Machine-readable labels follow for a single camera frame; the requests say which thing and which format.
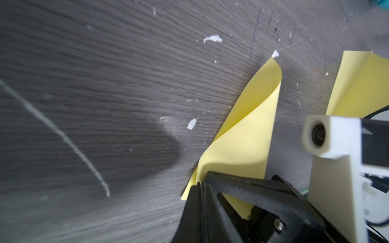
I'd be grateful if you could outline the yellow square paper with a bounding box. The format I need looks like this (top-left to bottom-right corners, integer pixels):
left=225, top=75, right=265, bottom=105
left=326, top=51, right=389, bottom=120

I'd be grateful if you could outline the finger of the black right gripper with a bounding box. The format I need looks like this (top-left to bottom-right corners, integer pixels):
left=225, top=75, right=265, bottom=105
left=204, top=172, right=327, bottom=243

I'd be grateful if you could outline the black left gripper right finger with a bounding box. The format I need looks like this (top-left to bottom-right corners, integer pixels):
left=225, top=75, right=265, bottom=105
left=201, top=183, right=232, bottom=243

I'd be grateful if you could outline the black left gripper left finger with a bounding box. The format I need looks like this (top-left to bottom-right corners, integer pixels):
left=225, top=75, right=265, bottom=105
left=171, top=183, right=201, bottom=243

